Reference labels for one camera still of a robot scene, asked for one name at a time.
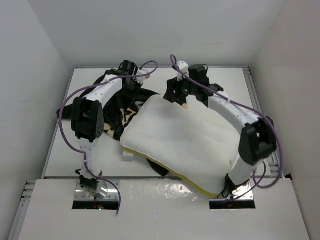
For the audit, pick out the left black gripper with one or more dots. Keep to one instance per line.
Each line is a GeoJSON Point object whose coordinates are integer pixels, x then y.
{"type": "Point", "coordinates": [138, 84]}

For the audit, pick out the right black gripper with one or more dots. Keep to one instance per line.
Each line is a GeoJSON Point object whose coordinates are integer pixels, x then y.
{"type": "Point", "coordinates": [171, 86]}

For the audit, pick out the white pillow with yellow edge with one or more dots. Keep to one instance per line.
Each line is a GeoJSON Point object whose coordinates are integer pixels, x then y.
{"type": "Point", "coordinates": [201, 152]}

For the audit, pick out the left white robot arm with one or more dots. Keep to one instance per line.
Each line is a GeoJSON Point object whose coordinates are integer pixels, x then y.
{"type": "Point", "coordinates": [87, 118]}

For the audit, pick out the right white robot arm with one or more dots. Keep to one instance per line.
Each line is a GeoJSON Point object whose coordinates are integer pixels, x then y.
{"type": "Point", "coordinates": [257, 139]}

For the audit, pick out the white foam front board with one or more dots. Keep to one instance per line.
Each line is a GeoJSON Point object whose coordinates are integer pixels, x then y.
{"type": "Point", "coordinates": [161, 210]}

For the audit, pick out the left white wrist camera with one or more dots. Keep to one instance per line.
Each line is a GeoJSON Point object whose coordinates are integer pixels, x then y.
{"type": "Point", "coordinates": [141, 76]}

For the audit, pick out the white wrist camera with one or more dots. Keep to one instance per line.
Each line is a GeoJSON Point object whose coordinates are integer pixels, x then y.
{"type": "Point", "coordinates": [141, 76]}
{"type": "Point", "coordinates": [183, 69]}

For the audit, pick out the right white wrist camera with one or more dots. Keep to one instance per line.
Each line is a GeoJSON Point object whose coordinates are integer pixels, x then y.
{"type": "Point", "coordinates": [183, 69]}

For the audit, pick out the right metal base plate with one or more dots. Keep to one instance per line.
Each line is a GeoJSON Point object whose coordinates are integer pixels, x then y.
{"type": "Point", "coordinates": [242, 193]}

